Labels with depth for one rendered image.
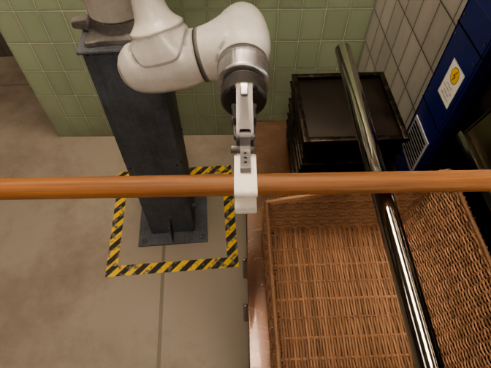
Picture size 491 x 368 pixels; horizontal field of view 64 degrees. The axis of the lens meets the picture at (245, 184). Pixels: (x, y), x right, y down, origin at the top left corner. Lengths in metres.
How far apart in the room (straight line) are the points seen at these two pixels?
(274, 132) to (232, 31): 0.78
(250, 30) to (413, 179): 0.37
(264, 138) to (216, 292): 0.71
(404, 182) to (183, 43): 0.44
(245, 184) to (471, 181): 0.30
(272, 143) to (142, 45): 0.77
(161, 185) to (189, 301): 1.24
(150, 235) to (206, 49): 1.29
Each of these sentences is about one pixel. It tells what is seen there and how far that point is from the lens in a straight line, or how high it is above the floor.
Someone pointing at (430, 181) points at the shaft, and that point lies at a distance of 0.57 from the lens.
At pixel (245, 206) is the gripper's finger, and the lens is 0.53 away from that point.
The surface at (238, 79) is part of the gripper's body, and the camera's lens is 0.63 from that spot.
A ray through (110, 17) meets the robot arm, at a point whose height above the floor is 1.08.
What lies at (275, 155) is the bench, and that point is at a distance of 1.37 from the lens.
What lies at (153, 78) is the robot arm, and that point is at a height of 1.16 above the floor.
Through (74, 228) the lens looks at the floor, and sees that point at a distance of 2.04.
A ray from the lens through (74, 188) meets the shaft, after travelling 0.56.
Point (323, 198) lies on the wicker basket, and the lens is 1.09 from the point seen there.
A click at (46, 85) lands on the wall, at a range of 2.21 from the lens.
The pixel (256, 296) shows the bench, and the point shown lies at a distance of 1.11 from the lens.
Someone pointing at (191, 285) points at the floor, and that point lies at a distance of 1.76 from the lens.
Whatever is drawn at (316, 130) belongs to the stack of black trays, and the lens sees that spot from 1.09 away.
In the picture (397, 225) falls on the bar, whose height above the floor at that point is 1.17.
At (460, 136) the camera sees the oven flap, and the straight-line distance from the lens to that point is 1.06.
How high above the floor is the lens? 1.62
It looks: 53 degrees down
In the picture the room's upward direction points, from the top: straight up
